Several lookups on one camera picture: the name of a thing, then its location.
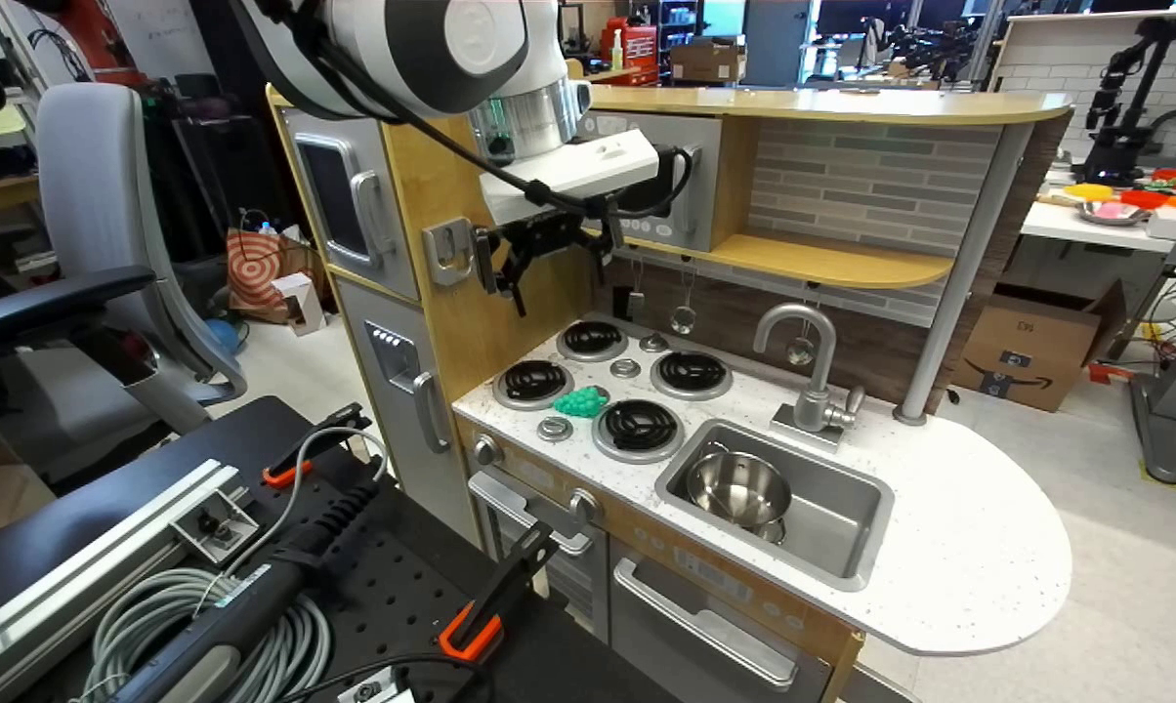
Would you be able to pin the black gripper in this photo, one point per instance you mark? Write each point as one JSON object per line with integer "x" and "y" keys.
{"x": 569, "y": 235}

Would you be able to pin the green grape toy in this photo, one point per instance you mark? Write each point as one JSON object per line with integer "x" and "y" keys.
{"x": 581, "y": 402}

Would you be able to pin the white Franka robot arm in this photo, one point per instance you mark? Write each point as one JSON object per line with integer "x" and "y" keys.
{"x": 392, "y": 53}

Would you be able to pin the black background robot arm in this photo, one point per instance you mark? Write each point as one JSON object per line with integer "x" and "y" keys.
{"x": 1125, "y": 104}

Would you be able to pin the grey toy fridge door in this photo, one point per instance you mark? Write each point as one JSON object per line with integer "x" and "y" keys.
{"x": 404, "y": 392}

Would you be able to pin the grey toy door with window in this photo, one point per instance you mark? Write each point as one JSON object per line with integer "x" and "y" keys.
{"x": 352, "y": 195}

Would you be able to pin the grey toy microwave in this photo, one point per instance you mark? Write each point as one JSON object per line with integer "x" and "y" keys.
{"x": 667, "y": 182}

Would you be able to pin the grey toy oven door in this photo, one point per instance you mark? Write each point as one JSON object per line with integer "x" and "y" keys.
{"x": 547, "y": 561}

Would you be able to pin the silver toy faucet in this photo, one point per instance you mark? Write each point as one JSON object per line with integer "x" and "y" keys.
{"x": 815, "y": 392}

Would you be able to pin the grey toy dishwasher door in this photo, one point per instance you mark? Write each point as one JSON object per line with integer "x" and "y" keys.
{"x": 706, "y": 625}

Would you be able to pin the grey toy sink basin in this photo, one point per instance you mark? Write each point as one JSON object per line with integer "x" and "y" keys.
{"x": 832, "y": 519}

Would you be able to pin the wooden toy kitchen unit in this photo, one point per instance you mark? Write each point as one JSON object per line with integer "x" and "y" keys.
{"x": 978, "y": 548}

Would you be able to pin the small grey stove knob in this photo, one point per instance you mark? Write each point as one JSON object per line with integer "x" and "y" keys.
{"x": 557, "y": 427}
{"x": 652, "y": 342}
{"x": 626, "y": 370}

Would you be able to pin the small white box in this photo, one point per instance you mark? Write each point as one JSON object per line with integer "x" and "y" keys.
{"x": 303, "y": 301}

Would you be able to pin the red container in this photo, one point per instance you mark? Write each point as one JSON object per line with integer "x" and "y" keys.
{"x": 629, "y": 53}

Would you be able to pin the bag with red spiral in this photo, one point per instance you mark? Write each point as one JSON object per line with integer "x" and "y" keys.
{"x": 255, "y": 275}

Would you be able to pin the small black orange clamp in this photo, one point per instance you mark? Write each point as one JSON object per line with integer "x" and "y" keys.
{"x": 315, "y": 461}

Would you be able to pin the brown cardboard box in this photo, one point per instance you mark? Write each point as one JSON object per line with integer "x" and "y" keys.
{"x": 706, "y": 60}

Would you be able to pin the large black orange clamp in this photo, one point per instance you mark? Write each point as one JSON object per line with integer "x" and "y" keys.
{"x": 492, "y": 608}

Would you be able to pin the grey office chair black armrest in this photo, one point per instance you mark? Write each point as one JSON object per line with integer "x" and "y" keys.
{"x": 92, "y": 170}

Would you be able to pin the yellow sticky note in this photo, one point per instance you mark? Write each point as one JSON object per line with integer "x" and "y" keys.
{"x": 0, "y": 121}

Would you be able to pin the cardboard box with smile logo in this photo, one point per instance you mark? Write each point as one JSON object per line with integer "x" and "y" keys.
{"x": 1029, "y": 345}

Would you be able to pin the white work table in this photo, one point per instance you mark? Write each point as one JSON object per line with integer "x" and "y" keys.
{"x": 1094, "y": 233}

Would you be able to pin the grey toy wall phone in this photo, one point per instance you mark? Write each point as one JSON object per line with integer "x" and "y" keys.
{"x": 450, "y": 252}

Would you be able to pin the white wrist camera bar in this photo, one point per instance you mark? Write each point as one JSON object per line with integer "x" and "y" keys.
{"x": 599, "y": 163}

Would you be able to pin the grey metal mounting bracket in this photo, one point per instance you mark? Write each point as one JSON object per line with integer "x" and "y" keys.
{"x": 217, "y": 530}

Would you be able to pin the aluminium extrusion rail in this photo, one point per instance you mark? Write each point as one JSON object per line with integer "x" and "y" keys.
{"x": 92, "y": 561}

